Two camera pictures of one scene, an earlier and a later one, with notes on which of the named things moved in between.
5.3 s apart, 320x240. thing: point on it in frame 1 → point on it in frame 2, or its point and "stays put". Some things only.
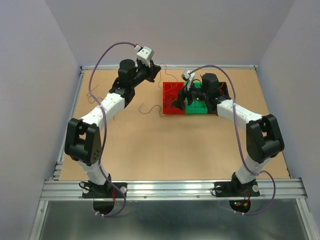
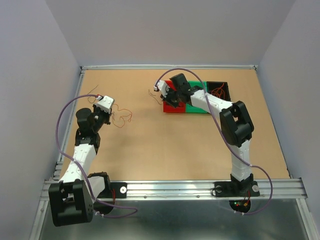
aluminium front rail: x=286 y=188 stays put
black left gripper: x=151 y=71 → x=107 y=114
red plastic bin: x=170 y=92 stays put
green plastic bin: x=196 y=106 stays put
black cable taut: x=160 y=110 → x=155 y=95
